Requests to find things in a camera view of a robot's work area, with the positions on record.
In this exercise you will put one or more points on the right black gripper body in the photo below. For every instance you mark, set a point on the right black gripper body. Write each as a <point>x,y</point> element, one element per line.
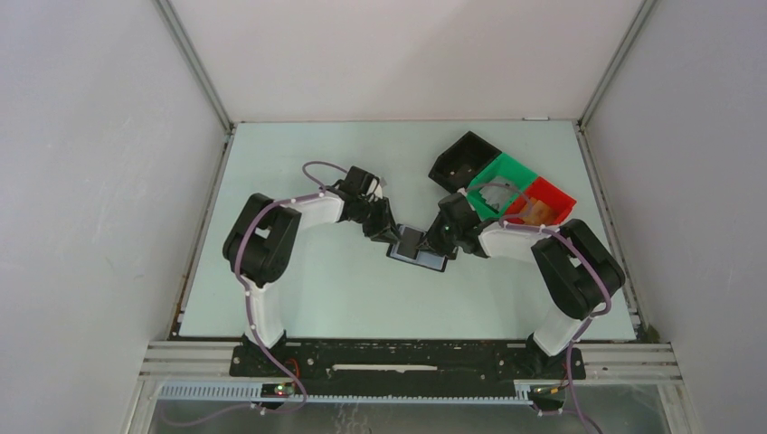
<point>455,231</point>

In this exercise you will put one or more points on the orange card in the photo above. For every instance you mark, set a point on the orange card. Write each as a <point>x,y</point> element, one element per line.
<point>537,213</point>

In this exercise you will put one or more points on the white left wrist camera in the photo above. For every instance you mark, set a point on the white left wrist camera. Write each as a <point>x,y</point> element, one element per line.
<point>376,189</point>

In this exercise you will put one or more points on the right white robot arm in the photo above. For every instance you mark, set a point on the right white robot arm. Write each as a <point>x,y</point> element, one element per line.
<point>579,272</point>

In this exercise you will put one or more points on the black plastic bin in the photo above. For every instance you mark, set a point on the black plastic bin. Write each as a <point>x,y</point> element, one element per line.
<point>461,163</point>

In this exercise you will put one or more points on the aluminium frame rail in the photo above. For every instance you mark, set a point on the aluminium frame rail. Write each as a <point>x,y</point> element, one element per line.
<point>200,369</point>

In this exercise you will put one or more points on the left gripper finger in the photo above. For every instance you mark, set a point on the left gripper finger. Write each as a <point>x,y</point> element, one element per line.
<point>389,229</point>
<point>376,230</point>

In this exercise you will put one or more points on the red plastic bin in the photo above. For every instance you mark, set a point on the red plastic bin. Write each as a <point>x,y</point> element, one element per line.
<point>542,190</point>

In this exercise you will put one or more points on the black card holder wallet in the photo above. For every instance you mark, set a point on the black card holder wallet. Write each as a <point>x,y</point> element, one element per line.
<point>425,260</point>

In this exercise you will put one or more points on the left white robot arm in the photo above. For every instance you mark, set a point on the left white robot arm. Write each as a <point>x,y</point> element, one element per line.
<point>259,246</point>

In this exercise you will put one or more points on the green plastic bin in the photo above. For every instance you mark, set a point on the green plastic bin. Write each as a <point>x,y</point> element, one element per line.
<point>505,166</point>

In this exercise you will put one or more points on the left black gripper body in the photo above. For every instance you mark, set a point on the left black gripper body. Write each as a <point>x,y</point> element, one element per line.
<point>374,209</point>

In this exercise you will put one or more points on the white card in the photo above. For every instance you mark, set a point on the white card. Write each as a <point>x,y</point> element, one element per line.
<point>499,193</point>

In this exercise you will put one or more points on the black credit card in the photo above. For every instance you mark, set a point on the black credit card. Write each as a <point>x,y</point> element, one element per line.
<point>409,243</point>

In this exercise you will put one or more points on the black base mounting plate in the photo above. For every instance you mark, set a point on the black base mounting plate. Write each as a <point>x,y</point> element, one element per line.
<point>441,369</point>

